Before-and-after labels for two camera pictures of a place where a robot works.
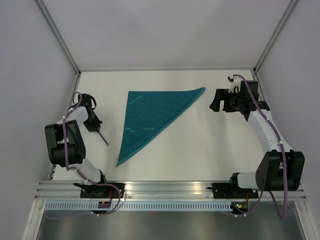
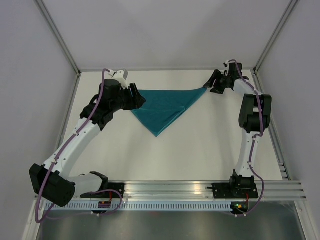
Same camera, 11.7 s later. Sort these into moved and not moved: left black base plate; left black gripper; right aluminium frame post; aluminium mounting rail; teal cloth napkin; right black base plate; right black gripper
Moved: left black gripper; teal cloth napkin; right black gripper
Not moved: left black base plate; right aluminium frame post; right black base plate; aluminium mounting rail
